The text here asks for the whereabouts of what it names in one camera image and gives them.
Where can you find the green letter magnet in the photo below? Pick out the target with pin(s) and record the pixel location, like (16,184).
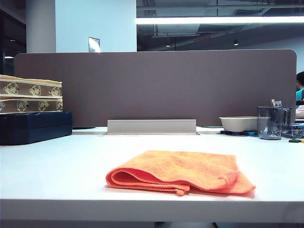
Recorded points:
(294,140)

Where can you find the brown desk partition panel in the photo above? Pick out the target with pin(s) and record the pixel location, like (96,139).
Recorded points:
(166,83)

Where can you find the blue flat mat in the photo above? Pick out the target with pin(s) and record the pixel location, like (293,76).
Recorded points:
(247,133)

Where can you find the dark blue plastic case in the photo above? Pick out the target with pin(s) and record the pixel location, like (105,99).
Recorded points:
(35,128)

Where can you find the white paper bowl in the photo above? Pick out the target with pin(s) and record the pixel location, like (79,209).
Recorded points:
(237,123)

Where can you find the long ceiling light strip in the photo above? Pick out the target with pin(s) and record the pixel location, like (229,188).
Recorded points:
(213,20)

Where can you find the person in teal shirt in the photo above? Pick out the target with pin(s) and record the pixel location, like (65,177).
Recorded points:
(300,91)

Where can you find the black ceiling spot lamp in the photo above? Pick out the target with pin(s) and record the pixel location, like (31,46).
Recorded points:
(235,43)

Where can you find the orange microfiber cloth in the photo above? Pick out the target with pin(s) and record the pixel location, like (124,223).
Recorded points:
(185,171)

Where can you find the clear grey plastic cup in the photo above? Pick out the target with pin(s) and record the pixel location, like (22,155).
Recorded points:
(270,126)

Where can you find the small framed wall sign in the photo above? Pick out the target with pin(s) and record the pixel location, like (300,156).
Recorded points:
(94,44)

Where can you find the clear plastic container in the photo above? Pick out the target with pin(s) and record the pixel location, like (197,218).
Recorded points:
(294,131)

